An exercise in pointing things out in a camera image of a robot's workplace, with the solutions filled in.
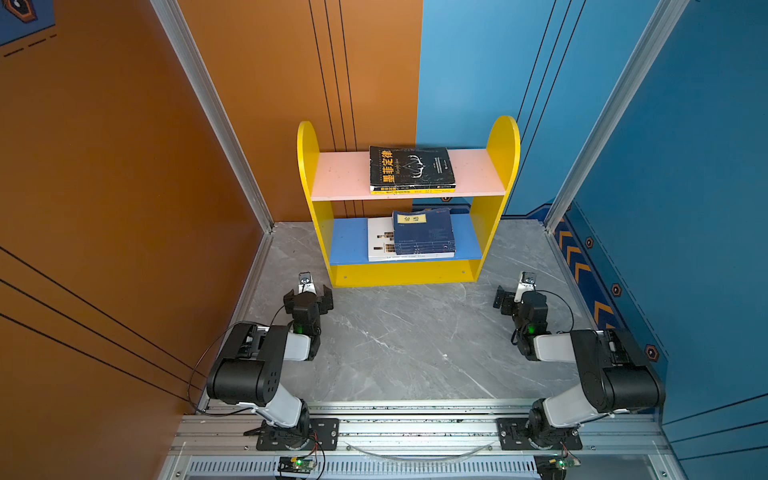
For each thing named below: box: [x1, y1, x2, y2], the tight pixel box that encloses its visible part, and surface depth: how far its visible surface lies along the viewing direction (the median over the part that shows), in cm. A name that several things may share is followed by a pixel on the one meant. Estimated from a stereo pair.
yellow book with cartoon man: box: [370, 185, 457, 195], surface depth 72 cm
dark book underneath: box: [369, 146, 456, 187], surface depth 75 cm
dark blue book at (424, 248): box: [394, 243, 456, 255], surface depth 91 cm
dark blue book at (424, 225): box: [393, 208, 455, 244], surface depth 93 cm
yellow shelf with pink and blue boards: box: [297, 115, 521, 289], surface depth 82 cm
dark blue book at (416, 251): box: [395, 248, 456, 255], surface depth 91 cm
